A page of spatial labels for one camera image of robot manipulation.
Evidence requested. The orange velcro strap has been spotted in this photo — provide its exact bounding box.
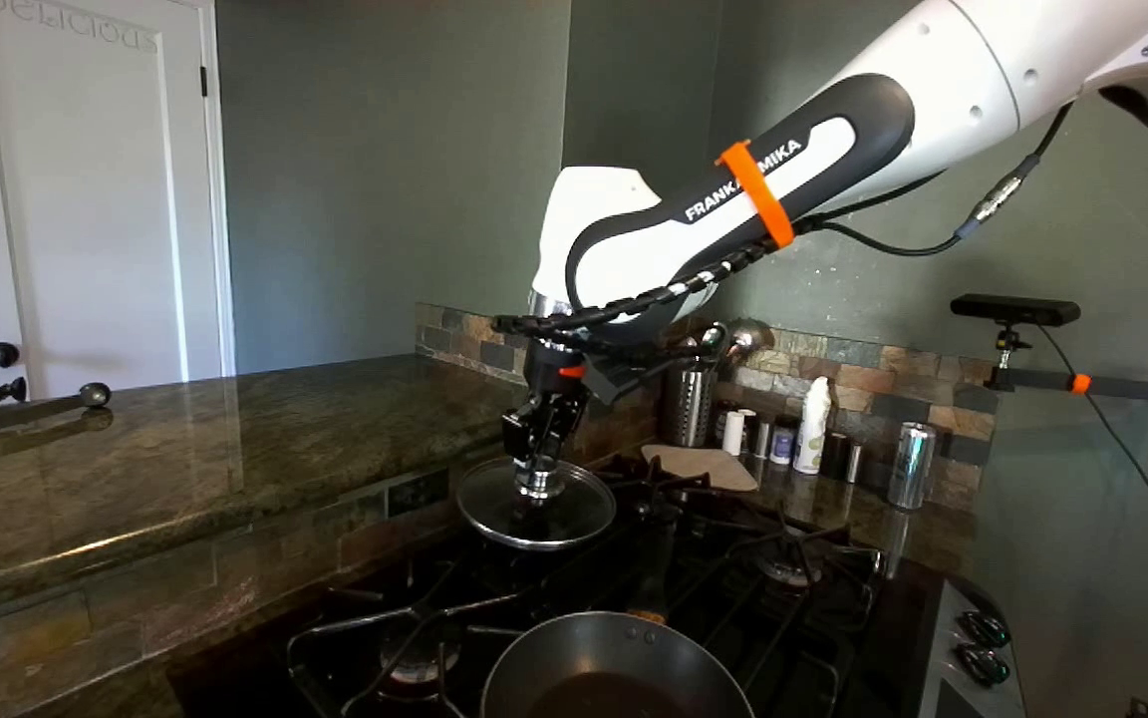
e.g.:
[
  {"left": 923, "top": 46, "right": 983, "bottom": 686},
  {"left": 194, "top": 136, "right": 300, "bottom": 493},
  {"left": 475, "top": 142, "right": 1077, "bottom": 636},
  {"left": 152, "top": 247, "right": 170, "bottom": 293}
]
[{"left": 712, "top": 136, "right": 802, "bottom": 251}]

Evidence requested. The glass pot lid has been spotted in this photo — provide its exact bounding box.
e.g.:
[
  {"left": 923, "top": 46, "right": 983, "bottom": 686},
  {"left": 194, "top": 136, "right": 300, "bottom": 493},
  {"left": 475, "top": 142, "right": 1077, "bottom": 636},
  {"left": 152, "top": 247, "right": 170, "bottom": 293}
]
[{"left": 449, "top": 455, "right": 623, "bottom": 555}]

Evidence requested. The small dark jar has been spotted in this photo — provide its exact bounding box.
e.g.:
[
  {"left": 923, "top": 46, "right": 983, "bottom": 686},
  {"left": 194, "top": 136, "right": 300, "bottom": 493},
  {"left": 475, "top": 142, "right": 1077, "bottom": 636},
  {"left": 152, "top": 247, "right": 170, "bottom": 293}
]
[{"left": 770, "top": 417, "right": 802, "bottom": 470}]

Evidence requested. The black gas stove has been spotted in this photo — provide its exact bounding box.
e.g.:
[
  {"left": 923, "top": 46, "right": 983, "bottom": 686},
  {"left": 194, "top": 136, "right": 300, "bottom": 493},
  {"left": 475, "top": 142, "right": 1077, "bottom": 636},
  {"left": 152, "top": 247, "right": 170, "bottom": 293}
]
[{"left": 168, "top": 441, "right": 1029, "bottom": 718}]

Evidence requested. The black stove knob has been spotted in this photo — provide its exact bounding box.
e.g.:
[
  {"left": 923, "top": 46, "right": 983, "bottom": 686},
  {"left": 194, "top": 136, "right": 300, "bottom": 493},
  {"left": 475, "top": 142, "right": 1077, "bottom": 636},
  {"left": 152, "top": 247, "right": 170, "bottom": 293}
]
[
  {"left": 956, "top": 604, "right": 1013, "bottom": 650},
  {"left": 956, "top": 646, "right": 1013, "bottom": 688}
]

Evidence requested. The dark nonstick frying pan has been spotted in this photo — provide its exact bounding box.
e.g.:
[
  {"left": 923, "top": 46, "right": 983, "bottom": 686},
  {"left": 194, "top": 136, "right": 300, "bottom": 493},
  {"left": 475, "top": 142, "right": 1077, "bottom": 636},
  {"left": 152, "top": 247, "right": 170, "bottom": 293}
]
[{"left": 475, "top": 604, "right": 762, "bottom": 718}]

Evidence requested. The small white shaker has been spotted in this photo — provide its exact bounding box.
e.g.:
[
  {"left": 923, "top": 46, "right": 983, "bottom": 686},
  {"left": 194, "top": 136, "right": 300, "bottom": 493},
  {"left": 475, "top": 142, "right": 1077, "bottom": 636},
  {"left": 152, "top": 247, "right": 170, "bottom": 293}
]
[{"left": 718, "top": 405, "right": 757, "bottom": 457}]

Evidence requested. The grey camera mount arm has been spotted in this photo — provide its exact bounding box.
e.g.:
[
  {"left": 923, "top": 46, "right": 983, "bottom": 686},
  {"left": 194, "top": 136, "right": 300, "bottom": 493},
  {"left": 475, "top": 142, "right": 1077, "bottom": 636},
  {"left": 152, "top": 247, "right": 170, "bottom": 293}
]
[{"left": 983, "top": 324, "right": 1148, "bottom": 432}]

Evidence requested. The wall power outlet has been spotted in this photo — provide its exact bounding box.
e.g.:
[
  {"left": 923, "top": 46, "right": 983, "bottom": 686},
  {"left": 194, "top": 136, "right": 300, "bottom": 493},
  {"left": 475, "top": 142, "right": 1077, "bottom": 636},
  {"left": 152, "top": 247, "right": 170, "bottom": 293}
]
[{"left": 385, "top": 465, "right": 454, "bottom": 519}]

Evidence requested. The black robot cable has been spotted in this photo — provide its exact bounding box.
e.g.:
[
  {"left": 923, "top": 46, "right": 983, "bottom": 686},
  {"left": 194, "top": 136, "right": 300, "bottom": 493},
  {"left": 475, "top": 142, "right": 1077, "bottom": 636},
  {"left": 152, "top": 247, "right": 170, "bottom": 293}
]
[{"left": 788, "top": 95, "right": 1081, "bottom": 261}]

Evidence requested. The dark small bottle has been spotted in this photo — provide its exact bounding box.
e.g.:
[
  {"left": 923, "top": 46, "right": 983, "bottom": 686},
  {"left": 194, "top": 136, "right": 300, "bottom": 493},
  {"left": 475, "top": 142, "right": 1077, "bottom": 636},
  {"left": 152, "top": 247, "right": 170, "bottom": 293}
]
[{"left": 822, "top": 432, "right": 865, "bottom": 485}]

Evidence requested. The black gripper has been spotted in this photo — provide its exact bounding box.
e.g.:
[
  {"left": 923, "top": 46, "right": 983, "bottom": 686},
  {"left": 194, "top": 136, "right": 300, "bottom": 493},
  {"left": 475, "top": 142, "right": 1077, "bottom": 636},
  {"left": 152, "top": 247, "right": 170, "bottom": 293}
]
[{"left": 497, "top": 374, "right": 596, "bottom": 493}]

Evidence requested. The silver drink can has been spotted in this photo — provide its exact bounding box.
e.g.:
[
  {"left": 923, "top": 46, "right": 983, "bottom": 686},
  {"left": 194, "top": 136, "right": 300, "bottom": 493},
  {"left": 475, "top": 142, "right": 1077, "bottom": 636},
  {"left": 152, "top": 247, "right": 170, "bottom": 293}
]
[{"left": 883, "top": 417, "right": 939, "bottom": 513}]

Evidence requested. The white panel door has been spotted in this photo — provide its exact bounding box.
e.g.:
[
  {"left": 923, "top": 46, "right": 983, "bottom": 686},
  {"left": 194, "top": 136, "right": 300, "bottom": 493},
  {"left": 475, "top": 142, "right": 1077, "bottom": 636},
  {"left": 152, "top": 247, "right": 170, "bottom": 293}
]
[{"left": 0, "top": 0, "right": 240, "bottom": 404}]

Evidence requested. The black stereo camera bar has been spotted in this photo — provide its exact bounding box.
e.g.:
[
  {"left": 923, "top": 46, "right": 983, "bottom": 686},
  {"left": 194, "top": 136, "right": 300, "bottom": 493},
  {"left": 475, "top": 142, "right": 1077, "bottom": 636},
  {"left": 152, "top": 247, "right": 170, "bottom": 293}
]
[{"left": 947, "top": 289, "right": 1084, "bottom": 329}]

